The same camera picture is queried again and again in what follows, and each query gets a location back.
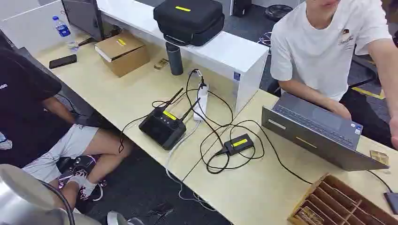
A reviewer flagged looped black cable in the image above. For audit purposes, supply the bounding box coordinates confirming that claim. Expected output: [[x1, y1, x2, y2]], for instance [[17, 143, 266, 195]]
[[199, 119, 266, 175]]

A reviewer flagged dark monitor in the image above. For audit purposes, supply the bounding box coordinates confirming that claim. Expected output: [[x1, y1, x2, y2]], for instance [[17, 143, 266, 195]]
[[61, 0, 105, 43]]

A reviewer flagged white power strip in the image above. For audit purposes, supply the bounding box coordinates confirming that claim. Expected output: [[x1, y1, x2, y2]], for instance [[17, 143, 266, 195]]
[[192, 69, 210, 122]]

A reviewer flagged dark grey tumbler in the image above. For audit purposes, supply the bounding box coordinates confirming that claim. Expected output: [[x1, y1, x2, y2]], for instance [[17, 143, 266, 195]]
[[165, 42, 184, 76]]

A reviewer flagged thin black hanging cable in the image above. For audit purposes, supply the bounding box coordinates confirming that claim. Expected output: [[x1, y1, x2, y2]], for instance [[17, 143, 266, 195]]
[[117, 114, 150, 154]]

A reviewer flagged white cable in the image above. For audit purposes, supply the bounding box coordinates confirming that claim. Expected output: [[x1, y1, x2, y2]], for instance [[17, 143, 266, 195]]
[[165, 120, 218, 212]]

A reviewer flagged black computer tower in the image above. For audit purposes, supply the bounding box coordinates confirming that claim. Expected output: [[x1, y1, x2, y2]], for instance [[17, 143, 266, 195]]
[[230, 0, 253, 18]]

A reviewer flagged white rounded robot shell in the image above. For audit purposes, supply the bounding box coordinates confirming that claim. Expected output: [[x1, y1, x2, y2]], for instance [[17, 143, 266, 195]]
[[107, 210, 145, 225]]

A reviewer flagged black controller with antennas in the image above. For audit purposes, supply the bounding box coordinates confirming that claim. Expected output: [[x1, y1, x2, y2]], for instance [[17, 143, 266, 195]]
[[138, 88, 201, 151]]

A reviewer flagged black cable on robot arm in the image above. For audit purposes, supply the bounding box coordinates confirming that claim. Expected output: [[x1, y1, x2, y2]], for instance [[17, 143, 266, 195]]
[[39, 180, 76, 225]]

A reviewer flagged black smartphone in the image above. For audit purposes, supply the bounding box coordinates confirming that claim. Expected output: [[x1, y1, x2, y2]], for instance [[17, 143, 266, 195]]
[[48, 54, 78, 70]]

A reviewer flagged person in white shirt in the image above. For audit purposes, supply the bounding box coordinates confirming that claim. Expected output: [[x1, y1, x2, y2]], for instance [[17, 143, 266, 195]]
[[269, 0, 398, 150]]

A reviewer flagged small brown packet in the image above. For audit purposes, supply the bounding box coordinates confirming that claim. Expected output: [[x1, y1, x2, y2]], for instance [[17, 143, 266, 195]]
[[153, 58, 170, 70]]

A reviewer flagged dark flat device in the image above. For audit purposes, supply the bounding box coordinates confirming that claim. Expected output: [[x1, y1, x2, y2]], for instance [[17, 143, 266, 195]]
[[383, 191, 398, 216]]

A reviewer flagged cardboard box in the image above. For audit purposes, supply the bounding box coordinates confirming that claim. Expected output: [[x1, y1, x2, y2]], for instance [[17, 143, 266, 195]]
[[94, 30, 151, 78]]

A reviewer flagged long black adapter cable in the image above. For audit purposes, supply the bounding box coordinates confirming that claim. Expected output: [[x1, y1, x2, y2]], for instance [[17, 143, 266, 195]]
[[229, 120, 393, 193]]

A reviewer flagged plastic water bottle blue label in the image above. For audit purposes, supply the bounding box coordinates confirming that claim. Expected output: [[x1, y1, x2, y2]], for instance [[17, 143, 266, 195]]
[[52, 15, 80, 53]]

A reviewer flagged person in black shirt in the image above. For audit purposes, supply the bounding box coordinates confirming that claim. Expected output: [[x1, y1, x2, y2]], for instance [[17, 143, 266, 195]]
[[0, 46, 135, 215]]

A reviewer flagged black controller cable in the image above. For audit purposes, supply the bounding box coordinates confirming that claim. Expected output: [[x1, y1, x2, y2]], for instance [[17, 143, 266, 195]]
[[152, 68, 234, 128]]

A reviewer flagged black carry case yellow label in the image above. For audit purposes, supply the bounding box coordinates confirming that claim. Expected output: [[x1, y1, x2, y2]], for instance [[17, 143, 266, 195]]
[[153, 0, 225, 47]]

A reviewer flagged wooden card box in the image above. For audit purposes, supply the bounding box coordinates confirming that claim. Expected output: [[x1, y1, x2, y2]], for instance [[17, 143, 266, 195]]
[[287, 173, 398, 225]]

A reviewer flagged white divider panel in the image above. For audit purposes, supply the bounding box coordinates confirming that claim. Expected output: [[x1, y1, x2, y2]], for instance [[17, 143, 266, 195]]
[[0, 0, 71, 55]]

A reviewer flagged white desk partition cabinet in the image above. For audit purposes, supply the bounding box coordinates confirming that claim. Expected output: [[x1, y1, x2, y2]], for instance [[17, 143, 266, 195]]
[[96, 0, 270, 114]]

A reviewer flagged printed cards stack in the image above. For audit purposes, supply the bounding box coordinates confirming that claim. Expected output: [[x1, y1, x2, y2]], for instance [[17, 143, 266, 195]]
[[294, 207, 326, 225]]

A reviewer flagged black power adapter yellow label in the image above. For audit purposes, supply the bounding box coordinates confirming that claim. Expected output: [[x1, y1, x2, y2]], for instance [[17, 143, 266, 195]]
[[214, 134, 255, 157]]

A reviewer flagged grey laptop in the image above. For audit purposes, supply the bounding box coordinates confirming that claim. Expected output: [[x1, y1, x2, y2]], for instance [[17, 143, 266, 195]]
[[261, 92, 390, 172]]

